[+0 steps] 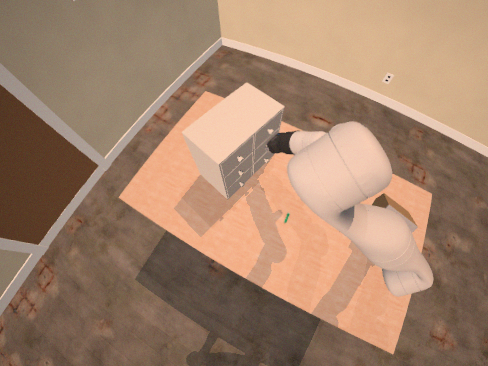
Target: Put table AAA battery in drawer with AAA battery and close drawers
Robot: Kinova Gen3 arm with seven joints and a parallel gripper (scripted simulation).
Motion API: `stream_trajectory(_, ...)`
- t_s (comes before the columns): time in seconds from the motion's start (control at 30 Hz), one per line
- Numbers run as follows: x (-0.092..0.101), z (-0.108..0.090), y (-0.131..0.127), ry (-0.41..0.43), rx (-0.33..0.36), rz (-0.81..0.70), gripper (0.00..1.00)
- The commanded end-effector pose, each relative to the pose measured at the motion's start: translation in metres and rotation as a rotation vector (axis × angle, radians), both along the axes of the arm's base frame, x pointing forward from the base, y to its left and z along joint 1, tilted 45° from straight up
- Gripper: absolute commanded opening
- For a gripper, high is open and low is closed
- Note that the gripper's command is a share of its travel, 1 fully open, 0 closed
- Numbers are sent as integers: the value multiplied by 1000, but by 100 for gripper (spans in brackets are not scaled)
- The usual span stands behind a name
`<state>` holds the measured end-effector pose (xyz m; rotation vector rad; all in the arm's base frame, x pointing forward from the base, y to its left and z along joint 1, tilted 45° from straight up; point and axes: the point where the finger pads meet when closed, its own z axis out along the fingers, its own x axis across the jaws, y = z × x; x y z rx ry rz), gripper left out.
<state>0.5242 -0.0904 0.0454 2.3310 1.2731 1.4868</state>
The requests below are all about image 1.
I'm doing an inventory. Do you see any grey drawer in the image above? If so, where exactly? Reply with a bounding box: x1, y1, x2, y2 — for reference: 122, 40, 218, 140
254, 128, 279, 163
224, 153, 252, 189
220, 136, 253, 177
254, 110, 283, 149
253, 152, 274, 174
227, 166, 252, 198

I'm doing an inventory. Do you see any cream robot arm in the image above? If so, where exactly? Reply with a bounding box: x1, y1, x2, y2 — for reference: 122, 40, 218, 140
287, 122, 433, 297

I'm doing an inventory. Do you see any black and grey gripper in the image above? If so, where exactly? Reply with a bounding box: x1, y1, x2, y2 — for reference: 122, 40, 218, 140
265, 130, 308, 155

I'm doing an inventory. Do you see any small beige chest of drawers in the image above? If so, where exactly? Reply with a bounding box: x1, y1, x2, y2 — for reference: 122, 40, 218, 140
182, 83, 285, 200

